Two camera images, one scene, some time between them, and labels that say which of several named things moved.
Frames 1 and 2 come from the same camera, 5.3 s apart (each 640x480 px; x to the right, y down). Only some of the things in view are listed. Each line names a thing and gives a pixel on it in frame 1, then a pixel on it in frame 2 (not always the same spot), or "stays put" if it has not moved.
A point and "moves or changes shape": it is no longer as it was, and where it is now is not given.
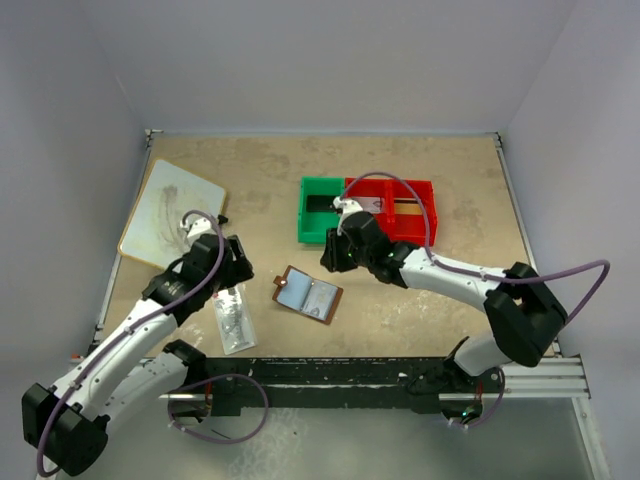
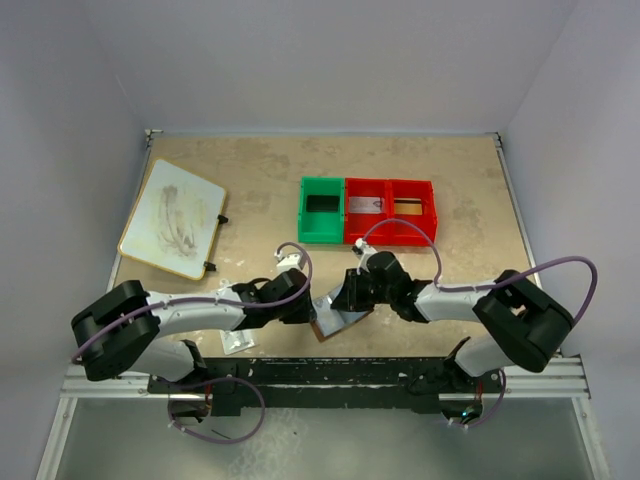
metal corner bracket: (149, 133) stays put
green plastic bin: (313, 225) stays put
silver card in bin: (372, 204) stays put
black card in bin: (320, 203) stays put
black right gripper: (331, 258) to (348, 297)
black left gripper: (238, 267) to (303, 312)
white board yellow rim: (152, 234) stays put
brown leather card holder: (307, 295) moves or changes shape
